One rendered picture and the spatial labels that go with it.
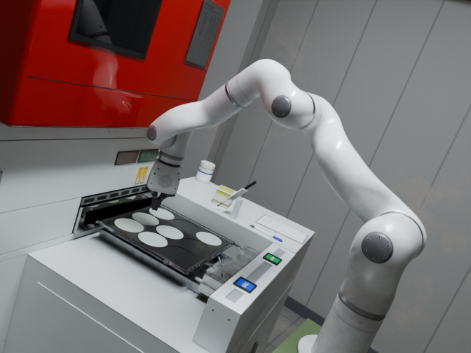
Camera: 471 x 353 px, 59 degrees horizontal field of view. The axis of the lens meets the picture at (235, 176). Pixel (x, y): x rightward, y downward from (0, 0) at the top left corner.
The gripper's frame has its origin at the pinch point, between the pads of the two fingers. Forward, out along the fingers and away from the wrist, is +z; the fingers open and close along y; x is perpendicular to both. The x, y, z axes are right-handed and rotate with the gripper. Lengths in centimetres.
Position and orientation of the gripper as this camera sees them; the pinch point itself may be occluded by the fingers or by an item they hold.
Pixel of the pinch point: (155, 203)
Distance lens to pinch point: 144.5
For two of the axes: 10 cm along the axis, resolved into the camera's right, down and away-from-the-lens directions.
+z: -3.4, 9.1, 2.3
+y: 9.0, 2.4, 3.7
